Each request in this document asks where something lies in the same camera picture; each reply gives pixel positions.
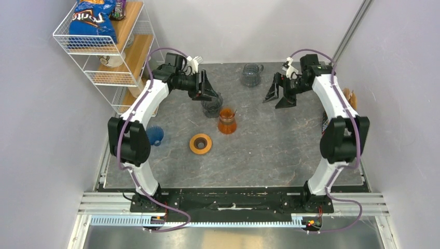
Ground aluminium frame rail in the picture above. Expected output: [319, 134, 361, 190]
[68, 189, 399, 248]

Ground brown paper coffee filters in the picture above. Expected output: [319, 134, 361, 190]
[342, 88, 357, 110]

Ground beige paper cup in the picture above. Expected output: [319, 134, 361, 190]
[127, 78, 145, 99]

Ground wooden ring dripper holder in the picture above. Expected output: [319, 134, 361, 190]
[189, 133, 213, 155]

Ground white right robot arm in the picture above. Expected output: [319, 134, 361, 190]
[264, 53, 370, 209]

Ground blue chips bag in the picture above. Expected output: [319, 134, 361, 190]
[68, 0, 118, 43]

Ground white ceramic mug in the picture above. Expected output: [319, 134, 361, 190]
[97, 52, 126, 68]

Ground coffee paper filter box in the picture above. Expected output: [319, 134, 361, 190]
[322, 111, 329, 134]

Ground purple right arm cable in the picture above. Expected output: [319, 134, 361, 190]
[290, 48, 364, 235]

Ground smoky glass dripper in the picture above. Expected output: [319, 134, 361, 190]
[201, 93, 223, 118]

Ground white wire wooden shelf rack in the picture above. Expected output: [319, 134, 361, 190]
[52, 1, 164, 114]

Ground dark snack packet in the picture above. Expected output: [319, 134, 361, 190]
[110, 0, 127, 21]

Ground clear glass pitcher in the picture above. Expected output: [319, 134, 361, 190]
[240, 63, 264, 87]

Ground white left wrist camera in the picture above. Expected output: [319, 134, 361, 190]
[186, 56, 203, 75]

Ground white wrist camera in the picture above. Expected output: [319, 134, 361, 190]
[282, 57, 299, 79]
[186, 56, 203, 75]

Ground orange glass carafe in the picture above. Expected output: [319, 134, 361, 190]
[217, 107, 237, 134]

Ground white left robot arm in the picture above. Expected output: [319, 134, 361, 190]
[107, 52, 217, 197]

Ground blue plastic dripper cone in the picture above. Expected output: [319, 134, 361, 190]
[146, 126, 165, 146]

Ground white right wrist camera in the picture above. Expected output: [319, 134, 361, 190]
[282, 57, 299, 79]

